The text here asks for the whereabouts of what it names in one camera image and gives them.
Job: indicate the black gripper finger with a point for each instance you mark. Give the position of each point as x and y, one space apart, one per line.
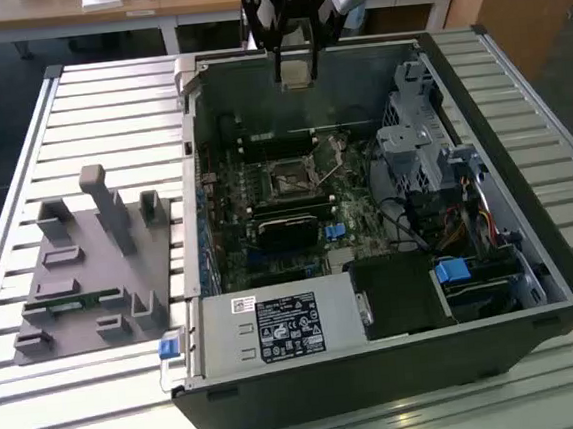
278 64
315 56

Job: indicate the silver square CPU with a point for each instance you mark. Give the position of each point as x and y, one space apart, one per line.
298 75

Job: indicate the thin metal locking lever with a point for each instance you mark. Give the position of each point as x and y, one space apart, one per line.
333 171

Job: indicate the black RAM slot bank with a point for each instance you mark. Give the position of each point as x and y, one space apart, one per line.
275 142
291 207

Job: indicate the CPU socket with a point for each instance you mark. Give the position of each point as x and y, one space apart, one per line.
291 179

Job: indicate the black drive bay cover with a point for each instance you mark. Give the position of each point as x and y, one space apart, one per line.
394 295

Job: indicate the metal drive cage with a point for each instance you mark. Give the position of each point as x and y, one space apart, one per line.
411 148

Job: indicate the green motherboard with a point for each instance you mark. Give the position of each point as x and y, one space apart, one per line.
352 219

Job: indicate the black graphics card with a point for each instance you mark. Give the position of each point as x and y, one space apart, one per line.
288 232

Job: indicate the blue motherboard connector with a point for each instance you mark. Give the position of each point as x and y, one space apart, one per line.
335 230

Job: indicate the small silver heat sink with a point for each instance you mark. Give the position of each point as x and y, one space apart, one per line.
340 259

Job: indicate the wooden cabinet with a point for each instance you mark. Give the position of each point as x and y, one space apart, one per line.
524 3

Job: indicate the wooden desk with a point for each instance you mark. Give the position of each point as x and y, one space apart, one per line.
48 19

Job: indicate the blue disk carrier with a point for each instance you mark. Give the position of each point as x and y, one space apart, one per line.
452 270

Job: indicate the silver power supply unit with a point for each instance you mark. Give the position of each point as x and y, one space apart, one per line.
226 330

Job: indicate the grey parts rack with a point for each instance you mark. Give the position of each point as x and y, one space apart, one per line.
86 272

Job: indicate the green RAM stick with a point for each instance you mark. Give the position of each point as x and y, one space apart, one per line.
83 298

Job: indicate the blue plastic latch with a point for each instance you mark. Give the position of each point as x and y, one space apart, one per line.
168 349

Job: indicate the black PC case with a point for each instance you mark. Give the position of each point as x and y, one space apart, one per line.
382 392

